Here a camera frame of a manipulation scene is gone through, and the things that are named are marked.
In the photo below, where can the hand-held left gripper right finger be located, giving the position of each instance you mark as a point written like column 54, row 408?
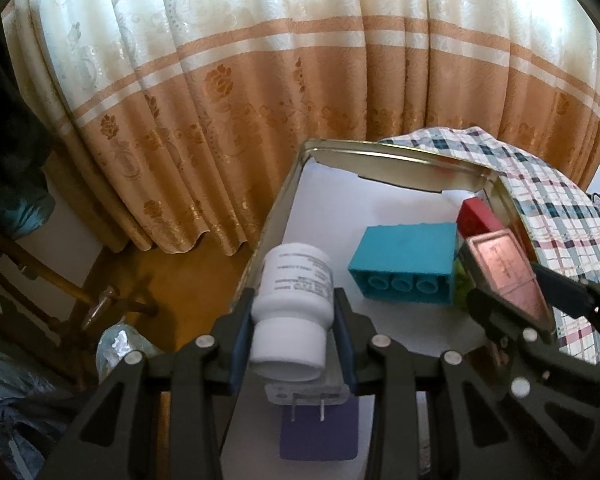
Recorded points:
column 345, row 345

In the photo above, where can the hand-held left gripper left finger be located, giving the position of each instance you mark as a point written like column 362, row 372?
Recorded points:
column 240, row 340

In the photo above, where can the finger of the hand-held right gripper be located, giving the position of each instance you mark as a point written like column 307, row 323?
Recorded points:
column 482, row 302
column 560, row 290

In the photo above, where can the green cube with cartoon print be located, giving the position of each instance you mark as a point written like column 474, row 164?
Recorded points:
column 461, row 285

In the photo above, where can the copper coloured small box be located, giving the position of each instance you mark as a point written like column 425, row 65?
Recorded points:
column 500, row 265

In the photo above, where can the white pill bottle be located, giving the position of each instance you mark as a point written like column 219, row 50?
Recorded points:
column 292, row 310

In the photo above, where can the red building block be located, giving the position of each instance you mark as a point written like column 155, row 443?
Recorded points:
column 475, row 217

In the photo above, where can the blue building block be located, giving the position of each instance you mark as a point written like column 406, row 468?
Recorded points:
column 405, row 250

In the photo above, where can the purple card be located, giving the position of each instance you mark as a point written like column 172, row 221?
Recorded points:
column 320, row 440

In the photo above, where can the gold metal tin box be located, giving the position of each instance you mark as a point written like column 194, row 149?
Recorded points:
column 405, row 166

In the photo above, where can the clear plastic bag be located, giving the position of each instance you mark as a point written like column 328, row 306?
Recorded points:
column 117, row 345

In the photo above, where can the white paper liner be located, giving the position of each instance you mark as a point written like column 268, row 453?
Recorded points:
column 330, row 220

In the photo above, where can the brown wooden chair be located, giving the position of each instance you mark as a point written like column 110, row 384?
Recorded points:
column 70, row 290

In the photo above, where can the blue patterned cloth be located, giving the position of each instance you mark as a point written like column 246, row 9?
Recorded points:
column 10, row 410

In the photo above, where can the cream and orange curtain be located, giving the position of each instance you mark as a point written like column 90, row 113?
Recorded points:
column 280, row 85

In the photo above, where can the teal cloth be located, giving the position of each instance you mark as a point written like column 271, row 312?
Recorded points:
column 15, row 205

